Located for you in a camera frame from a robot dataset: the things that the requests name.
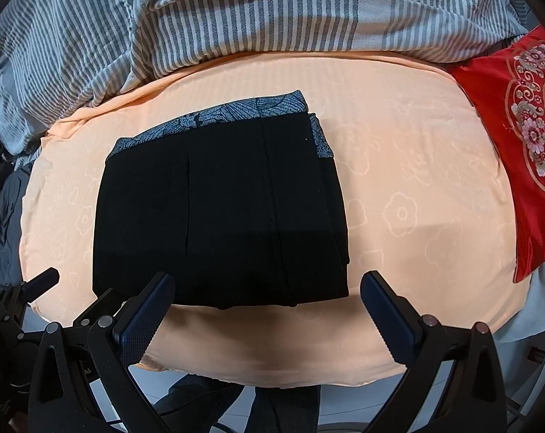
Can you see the red embroidered pillow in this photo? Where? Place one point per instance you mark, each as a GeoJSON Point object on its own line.
{"type": "Point", "coordinates": [493, 112]}

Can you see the orange bed sheet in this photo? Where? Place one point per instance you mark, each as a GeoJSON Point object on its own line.
{"type": "Point", "coordinates": [412, 189]}

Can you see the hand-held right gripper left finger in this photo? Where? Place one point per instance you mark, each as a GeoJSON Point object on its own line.
{"type": "Point", "coordinates": [141, 320]}

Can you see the dark grey cloth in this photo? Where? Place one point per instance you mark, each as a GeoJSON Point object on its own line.
{"type": "Point", "coordinates": [2, 216]}

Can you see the grey white striped blanket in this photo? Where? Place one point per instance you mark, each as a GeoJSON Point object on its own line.
{"type": "Point", "coordinates": [254, 18]}

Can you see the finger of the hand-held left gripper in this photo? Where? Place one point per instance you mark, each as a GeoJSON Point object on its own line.
{"type": "Point", "coordinates": [102, 303]}
{"type": "Point", "coordinates": [42, 281]}

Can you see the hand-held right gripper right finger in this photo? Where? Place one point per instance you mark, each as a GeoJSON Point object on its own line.
{"type": "Point", "coordinates": [389, 320]}

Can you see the black pants with grey waistband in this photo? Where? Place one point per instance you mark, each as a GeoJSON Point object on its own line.
{"type": "Point", "coordinates": [218, 216]}

